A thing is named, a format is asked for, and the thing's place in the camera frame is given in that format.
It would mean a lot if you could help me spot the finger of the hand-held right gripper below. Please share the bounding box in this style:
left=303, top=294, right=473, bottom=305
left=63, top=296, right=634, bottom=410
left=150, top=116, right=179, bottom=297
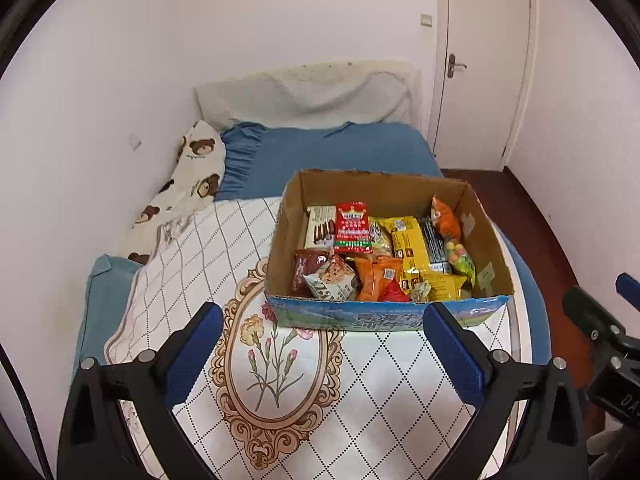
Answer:
left=562, top=286, right=640, bottom=357
left=616, top=273, right=640, bottom=307

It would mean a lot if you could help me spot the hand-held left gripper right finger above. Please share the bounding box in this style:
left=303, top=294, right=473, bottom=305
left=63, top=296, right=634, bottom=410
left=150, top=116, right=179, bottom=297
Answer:
left=422, top=301, right=586, bottom=480

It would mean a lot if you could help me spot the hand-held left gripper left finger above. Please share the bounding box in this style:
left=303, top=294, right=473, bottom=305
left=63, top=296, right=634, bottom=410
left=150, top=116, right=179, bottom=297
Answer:
left=57, top=301, right=225, bottom=480

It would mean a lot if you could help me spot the yellow cake packet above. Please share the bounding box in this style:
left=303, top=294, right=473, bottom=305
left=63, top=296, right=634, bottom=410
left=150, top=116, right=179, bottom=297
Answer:
left=425, top=272, right=469, bottom=303

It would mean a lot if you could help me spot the dark red packet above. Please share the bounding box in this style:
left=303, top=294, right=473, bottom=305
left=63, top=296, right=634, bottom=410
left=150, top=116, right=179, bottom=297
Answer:
left=381, top=280, right=412, bottom=303

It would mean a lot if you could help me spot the green fruit candy bag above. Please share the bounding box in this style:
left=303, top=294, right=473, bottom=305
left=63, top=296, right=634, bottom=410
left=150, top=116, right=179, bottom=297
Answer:
left=446, top=240, right=476, bottom=281

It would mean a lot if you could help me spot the orange snack packet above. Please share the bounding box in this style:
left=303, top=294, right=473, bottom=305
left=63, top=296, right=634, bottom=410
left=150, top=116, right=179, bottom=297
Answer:
left=354, top=256, right=404, bottom=302

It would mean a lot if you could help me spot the grey black snack packet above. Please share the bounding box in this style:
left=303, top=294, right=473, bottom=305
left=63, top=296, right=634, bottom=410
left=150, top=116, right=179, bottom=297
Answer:
left=419, top=217, right=453, bottom=274

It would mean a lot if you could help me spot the large yellow snack packet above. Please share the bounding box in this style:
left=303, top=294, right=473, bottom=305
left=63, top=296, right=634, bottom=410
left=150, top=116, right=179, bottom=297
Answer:
left=377, top=216, right=437, bottom=292

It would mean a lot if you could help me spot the pale beige snack packet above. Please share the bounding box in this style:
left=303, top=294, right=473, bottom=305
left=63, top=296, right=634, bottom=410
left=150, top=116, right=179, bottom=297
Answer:
left=367, top=217, right=397, bottom=258

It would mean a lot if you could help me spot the small orange chip bag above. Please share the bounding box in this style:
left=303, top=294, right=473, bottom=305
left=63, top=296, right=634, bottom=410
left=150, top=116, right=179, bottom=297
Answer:
left=431, top=195, right=462, bottom=242

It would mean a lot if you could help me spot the brown snack packet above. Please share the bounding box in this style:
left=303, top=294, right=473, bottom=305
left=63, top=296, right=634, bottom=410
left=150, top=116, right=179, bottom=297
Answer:
left=291, top=248, right=332, bottom=297

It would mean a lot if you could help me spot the white cookie packet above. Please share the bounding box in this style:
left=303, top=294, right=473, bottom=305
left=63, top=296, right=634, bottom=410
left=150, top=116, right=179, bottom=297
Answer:
left=304, top=254, right=359, bottom=304

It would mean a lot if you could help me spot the red crown snack packet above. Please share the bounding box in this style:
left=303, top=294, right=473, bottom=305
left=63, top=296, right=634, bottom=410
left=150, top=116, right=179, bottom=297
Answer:
left=333, top=202, right=374, bottom=254

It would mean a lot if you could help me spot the white chocolate biscuit packet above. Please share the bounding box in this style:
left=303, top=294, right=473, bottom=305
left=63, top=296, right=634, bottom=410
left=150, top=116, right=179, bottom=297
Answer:
left=305, top=205, right=337, bottom=249

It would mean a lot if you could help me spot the blue printed cardboard box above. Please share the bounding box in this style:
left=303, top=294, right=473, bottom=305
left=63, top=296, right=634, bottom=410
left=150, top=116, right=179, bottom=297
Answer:
left=264, top=169, right=516, bottom=335

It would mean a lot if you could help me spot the white fluffy item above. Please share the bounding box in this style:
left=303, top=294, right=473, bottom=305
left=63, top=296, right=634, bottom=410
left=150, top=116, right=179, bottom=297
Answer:
left=586, top=427, right=640, bottom=480

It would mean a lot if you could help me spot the white flower printed cloth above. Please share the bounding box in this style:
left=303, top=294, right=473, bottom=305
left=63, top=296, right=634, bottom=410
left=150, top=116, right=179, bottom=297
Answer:
left=102, top=195, right=521, bottom=480

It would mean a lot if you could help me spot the teal cushion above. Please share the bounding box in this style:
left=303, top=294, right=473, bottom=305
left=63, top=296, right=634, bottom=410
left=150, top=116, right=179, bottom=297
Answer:
left=74, top=254, right=147, bottom=378

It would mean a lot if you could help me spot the bear print pillow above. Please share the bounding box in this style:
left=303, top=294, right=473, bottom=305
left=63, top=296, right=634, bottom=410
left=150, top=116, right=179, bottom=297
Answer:
left=117, top=119, right=227, bottom=267

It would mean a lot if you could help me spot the white fluffy headboard cushion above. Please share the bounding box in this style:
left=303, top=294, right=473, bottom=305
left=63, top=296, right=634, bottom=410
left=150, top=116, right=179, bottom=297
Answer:
left=193, top=59, right=422, bottom=132

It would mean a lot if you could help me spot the white door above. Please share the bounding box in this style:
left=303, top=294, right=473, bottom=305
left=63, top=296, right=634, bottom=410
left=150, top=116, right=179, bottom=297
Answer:
left=427, top=0, right=538, bottom=171

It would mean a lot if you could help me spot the black cable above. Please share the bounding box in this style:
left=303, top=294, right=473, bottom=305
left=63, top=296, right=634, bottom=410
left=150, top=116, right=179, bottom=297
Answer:
left=0, top=345, right=53, bottom=480

